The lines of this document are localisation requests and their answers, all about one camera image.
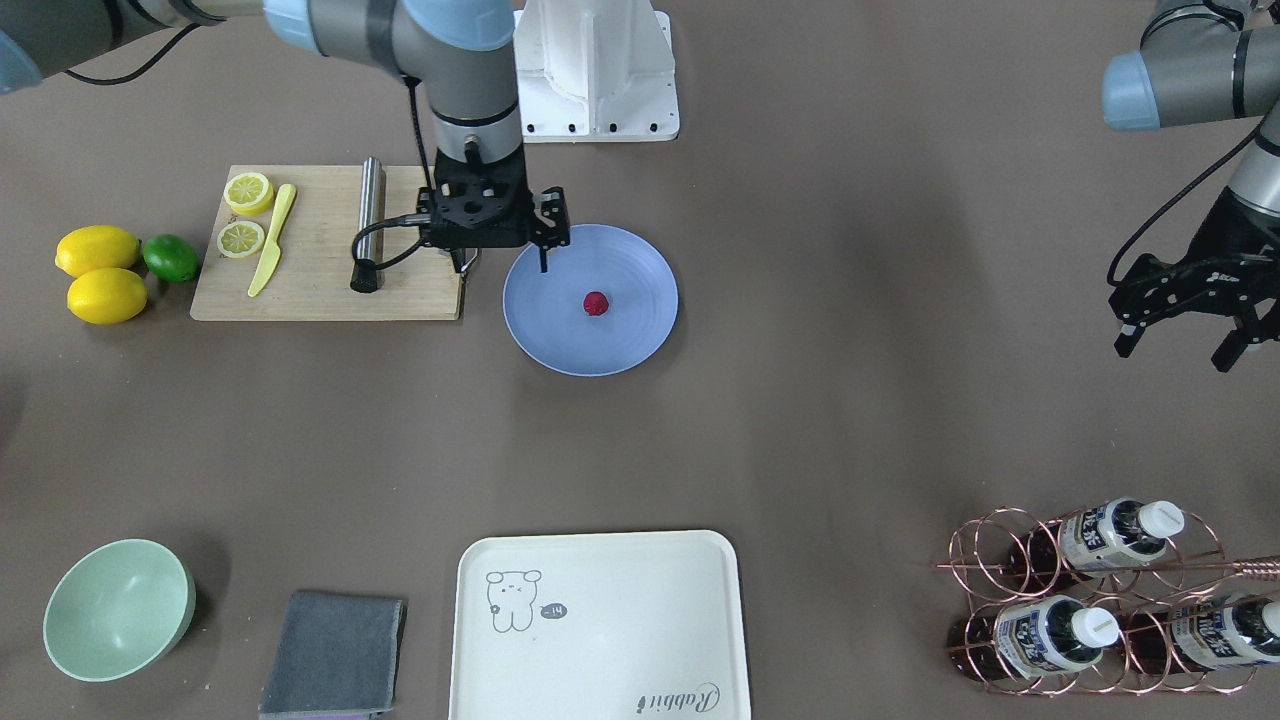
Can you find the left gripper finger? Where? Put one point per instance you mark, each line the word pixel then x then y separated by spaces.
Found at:
pixel 1234 346
pixel 1129 336

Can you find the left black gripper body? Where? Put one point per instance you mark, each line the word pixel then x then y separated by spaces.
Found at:
pixel 1237 236

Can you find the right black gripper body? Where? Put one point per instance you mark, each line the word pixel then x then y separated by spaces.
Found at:
pixel 553 218

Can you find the red strawberry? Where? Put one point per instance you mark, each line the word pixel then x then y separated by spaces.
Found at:
pixel 596 303

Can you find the blue plate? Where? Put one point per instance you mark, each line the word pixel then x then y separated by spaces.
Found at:
pixel 544 313

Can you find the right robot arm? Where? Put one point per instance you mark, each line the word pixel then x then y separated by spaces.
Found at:
pixel 460 53

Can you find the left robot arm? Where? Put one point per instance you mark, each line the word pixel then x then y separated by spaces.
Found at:
pixel 1198 62

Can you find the steel muddler black cap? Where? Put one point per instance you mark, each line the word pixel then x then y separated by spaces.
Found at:
pixel 368 246

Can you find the wooden cutting board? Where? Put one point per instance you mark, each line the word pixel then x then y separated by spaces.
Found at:
pixel 311 283

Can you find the yellow plastic knife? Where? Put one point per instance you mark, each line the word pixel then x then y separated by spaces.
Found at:
pixel 271 252

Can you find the tea bottle three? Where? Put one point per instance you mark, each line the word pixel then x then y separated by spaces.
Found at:
pixel 1120 534

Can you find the lemon half front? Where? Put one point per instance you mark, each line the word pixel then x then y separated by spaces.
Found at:
pixel 248 194

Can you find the lemon half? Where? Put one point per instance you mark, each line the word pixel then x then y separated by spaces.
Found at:
pixel 248 194
pixel 240 239

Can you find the lemon half back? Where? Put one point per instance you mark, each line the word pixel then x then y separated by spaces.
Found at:
pixel 240 239

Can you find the tea bottle two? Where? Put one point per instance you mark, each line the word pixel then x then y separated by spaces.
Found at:
pixel 1236 630

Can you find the green lime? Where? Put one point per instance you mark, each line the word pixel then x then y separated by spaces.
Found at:
pixel 170 258

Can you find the tea bottle one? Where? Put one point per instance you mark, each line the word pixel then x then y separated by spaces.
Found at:
pixel 1029 640

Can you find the yellow lemon far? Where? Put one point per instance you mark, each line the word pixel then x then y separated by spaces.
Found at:
pixel 107 296

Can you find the yellow lemon near bowl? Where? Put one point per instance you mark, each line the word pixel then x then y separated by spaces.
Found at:
pixel 95 247

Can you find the cream rabbit tray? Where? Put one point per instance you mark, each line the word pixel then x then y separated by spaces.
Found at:
pixel 639 625

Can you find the grey folded cloth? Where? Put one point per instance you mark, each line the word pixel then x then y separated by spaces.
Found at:
pixel 336 658

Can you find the mint green bowl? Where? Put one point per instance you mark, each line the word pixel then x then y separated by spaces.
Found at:
pixel 118 610

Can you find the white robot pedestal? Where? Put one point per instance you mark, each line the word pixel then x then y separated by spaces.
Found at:
pixel 596 72

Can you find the copper wire bottle rack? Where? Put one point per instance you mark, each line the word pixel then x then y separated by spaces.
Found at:
pixel 1144 599

